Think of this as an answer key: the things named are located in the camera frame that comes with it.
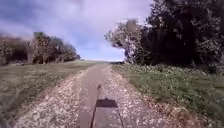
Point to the grey leaf-strewn paved path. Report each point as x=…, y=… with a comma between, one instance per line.
x=96, y=78

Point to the grass field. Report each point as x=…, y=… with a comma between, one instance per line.
x=30, y=80

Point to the row of trees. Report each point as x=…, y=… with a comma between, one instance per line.
x=43, y=50

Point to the dark dense trees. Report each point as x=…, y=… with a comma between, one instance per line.
x=180, y=33

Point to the grass verge with weeds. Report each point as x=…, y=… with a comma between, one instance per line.
x=173, y=85

